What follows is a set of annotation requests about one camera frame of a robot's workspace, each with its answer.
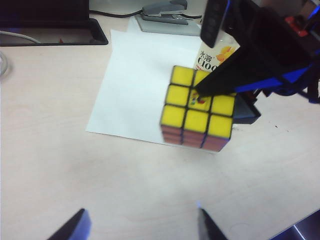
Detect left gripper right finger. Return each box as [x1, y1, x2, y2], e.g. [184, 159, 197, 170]
[196, 207, 229, 240]

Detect black rectangular box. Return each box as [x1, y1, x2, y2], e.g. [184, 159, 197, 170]
[0, 0, 110, 46]

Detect clear bottle yellow flower label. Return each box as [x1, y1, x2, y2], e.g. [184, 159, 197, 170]
[192, 32, 242, 73]

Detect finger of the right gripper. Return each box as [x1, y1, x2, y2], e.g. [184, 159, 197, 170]
[195, 12, 313, 98]
[233, 93, 261, 125]

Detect Rubik's cube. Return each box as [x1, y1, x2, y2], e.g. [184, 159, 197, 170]
[159, 65, 236, 153]

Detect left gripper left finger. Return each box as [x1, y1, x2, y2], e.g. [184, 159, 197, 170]
[47, 208, 90, 240]

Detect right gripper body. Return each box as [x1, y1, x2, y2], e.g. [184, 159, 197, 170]
[262, 7, 320, 103]

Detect white paper sheet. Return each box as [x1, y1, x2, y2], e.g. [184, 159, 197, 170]
[85, 29, 208, 145]

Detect grey stapler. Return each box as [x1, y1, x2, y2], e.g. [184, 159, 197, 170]
[141, 0, 189, 26]

